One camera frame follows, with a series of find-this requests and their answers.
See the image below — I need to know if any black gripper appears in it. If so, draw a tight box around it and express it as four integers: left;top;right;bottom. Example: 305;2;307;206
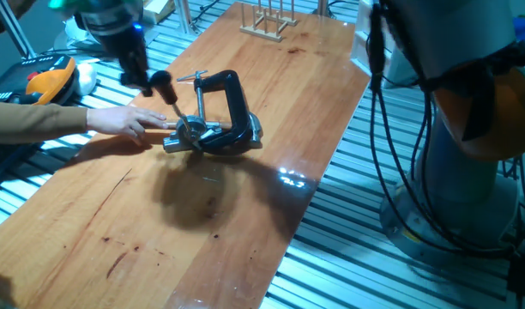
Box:
100;23;154;98

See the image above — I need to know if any metal lever dark red knob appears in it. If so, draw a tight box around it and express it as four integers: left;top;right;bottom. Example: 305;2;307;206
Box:
148;70;196;141

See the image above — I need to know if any black C-clamp with screw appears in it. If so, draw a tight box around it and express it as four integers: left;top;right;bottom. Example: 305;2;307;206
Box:
176;69;255;156

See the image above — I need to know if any wooden handle claw hammer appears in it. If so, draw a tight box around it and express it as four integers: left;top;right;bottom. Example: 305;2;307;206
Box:
161;111;265;150

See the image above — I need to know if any person's forearm brown sleeve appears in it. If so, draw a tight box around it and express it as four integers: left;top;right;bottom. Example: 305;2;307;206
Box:
0;101;90;145

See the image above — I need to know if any person's hand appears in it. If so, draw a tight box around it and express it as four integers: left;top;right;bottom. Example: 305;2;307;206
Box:
85;105;170;146

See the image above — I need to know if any small cardboard box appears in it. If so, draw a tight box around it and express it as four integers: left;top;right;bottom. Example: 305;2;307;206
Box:
142;0;177;25

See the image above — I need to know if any orange black teach pendant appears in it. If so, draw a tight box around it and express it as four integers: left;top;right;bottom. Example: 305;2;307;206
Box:
0;53;78;106

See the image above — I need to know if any wooden peg rack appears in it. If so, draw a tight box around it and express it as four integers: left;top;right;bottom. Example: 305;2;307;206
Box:
238;0;299;43

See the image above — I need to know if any glossy wooden board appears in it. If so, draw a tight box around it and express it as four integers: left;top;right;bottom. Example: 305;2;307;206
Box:
0;2;371;309

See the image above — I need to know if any aluminium frame post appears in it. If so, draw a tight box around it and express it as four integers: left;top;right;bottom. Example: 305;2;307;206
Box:
172;0;202;36
0;0;37;60

